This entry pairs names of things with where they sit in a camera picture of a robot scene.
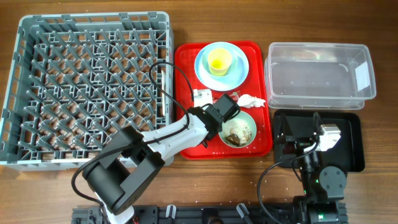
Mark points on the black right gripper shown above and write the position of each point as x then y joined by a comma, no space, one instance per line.
298,144

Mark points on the red snack wrapper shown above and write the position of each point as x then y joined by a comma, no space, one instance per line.
235,95

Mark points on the white tissue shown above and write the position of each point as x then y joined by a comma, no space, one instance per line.
248,101

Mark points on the white plastic spoon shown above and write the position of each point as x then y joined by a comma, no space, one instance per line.
163,95

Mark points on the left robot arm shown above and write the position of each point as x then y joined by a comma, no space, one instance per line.
122,171

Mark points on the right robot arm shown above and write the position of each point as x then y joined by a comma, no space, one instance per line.
323,184

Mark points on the grey dishwasher rack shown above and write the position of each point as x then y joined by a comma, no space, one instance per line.
78,79

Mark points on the green bowl with leftovers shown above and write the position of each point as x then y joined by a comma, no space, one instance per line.
240,131

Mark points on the light blue plate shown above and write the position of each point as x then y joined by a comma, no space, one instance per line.
230,82

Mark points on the red plastic tray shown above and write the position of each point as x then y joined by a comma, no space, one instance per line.
253,85

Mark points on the yellow plastic cup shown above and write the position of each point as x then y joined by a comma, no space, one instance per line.
219,61

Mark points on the clear plastic bin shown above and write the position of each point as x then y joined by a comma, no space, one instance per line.
329,76

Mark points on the black tray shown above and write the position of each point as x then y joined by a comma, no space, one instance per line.
348,151

